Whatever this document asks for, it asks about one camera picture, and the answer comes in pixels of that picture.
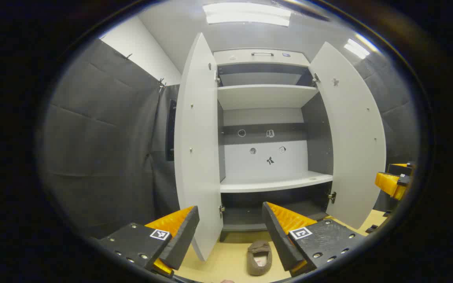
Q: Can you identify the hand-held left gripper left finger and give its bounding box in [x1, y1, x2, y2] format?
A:
[93, 206, 200, 279]

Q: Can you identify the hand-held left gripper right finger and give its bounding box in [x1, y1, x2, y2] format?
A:
[262, 202, 365, 277]

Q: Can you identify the brown fuzzy shoe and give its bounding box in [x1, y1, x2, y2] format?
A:
[247, 241, 273, 276]

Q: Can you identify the white shoe cabinet door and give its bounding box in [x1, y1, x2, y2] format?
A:
[174, 33, 224, 262]
[309, 42, 387, 230]

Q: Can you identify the white shoe cabinet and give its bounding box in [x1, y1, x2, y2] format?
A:
[213, 48, 334, 242]

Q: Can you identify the black backdrop cloth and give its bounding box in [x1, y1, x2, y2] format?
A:
[40, 39, 422, 238]

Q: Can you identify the small ceiling light panel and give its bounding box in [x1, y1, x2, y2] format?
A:
[344, 38, 370, 59]

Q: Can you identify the large ceiling light panel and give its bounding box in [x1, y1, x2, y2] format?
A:
[203, 3, 291, 27]

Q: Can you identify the black door handle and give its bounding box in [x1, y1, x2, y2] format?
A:
[166, 99, 177, 162]

